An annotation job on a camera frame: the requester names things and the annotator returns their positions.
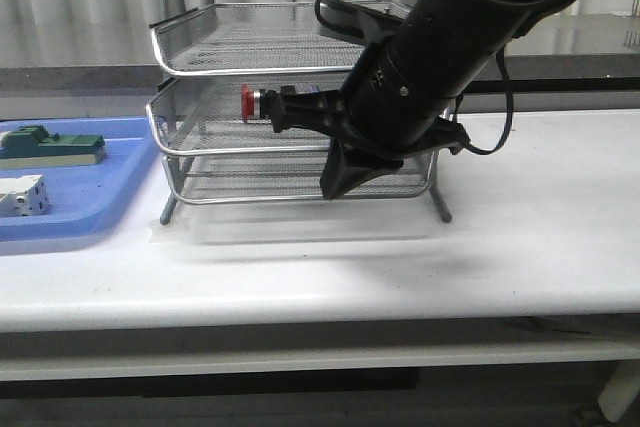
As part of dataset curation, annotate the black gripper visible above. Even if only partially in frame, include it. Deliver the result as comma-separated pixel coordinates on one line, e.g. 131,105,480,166
269,36,469,200

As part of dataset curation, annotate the red emergency push button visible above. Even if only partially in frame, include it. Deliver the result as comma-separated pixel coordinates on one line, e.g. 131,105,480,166
240,84,324,124

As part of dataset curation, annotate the silver mesh tray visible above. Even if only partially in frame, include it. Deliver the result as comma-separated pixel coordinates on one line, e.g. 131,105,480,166
146,72,346,156
163,150,437,205
150,2,363,77

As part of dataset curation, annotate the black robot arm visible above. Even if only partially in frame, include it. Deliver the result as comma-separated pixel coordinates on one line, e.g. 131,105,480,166
343,0,575,153

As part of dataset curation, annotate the dark granite counter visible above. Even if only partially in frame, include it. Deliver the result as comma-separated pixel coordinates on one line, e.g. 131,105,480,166
1,14,639,92

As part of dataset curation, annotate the blue plastic tray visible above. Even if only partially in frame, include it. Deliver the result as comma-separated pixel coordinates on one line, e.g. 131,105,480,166
1,117,158,242

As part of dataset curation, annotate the green terminal block component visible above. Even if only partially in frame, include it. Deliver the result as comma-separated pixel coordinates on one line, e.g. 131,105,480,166
1,125,106,169

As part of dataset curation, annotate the white circuit breaker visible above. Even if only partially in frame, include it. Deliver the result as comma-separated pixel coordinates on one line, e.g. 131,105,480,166
0,175,50,218

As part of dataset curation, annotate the white table leg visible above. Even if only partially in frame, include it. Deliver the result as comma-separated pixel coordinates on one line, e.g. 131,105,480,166
597,360,640,423

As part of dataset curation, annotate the silver metal rack frame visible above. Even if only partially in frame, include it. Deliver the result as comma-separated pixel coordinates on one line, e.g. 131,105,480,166
155,0,453,226

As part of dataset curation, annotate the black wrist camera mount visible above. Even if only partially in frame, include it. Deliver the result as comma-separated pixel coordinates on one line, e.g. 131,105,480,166
317,0,411,46

